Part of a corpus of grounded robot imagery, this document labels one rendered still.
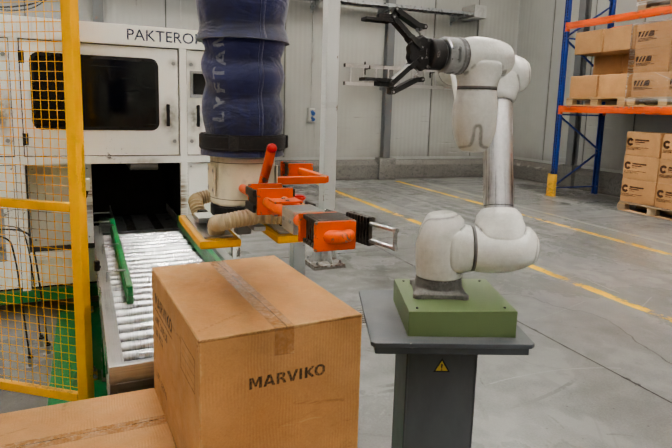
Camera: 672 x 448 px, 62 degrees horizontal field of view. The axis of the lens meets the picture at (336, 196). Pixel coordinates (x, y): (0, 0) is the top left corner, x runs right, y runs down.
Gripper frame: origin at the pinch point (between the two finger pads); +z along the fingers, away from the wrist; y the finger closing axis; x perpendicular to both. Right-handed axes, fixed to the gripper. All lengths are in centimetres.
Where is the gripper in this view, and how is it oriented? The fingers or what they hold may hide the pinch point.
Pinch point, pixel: (366, 49)
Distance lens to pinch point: 135.3
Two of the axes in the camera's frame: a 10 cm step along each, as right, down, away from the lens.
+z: -9.1, 0.4, -4.1
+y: -0.3, 9.9, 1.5
